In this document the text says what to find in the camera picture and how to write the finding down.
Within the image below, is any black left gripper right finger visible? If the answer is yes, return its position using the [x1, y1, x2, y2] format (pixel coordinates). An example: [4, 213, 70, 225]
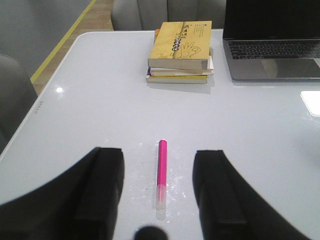
[192, 150, 307, 240]

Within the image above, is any grey side chair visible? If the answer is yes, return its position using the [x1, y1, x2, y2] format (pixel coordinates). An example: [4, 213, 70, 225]
[0, 54, 38, 152]

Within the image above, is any bottom book in stack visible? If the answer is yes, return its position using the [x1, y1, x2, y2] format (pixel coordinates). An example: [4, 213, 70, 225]
[146, 75, 208, 84]

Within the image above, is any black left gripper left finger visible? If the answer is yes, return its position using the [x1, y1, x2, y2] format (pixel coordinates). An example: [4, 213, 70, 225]
[0, 147, 125, 240]

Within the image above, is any pink marker pen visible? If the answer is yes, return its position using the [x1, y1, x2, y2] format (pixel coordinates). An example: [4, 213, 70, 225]
[155, 139, 168, 220]

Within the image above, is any middle book in stack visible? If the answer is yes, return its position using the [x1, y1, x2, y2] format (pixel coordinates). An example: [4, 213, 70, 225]
[147, 49, 214, 77]

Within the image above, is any grey left armchair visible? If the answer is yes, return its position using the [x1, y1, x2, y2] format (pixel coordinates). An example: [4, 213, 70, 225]
[110, 0, 226, 31]

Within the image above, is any grey laptop computer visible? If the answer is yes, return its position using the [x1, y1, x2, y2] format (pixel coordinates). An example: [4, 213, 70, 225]
[222, 0, 320, 82]

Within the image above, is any yellow top book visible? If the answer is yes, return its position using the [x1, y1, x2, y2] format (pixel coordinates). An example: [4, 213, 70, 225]
[147, 20, 212, 71]

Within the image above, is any book in stack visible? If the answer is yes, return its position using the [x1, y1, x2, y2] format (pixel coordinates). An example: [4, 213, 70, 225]
[146, 75, 208, 84]
[147, 49, 214, 77]

